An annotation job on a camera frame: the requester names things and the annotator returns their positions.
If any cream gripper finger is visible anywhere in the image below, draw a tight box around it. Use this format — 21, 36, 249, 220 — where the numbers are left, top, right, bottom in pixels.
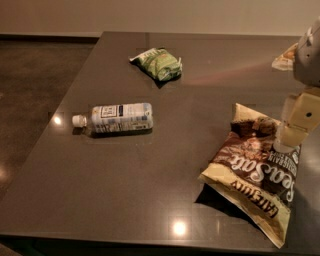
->
273, 87, 320, 153

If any brown Late July chip bag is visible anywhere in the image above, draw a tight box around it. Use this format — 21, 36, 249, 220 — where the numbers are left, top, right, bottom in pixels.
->
199, 103, 301, 248

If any small tan snack bag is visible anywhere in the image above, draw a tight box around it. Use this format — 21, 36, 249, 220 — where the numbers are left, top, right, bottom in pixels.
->
272, 43, 298, 71

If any green jalapeno chip bag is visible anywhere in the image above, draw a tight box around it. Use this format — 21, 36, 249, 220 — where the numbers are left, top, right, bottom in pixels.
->
129, 48, 182, 82

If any clear plastic water bottle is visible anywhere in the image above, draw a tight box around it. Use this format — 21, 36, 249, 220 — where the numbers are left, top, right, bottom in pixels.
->
72, 103, 153, 134

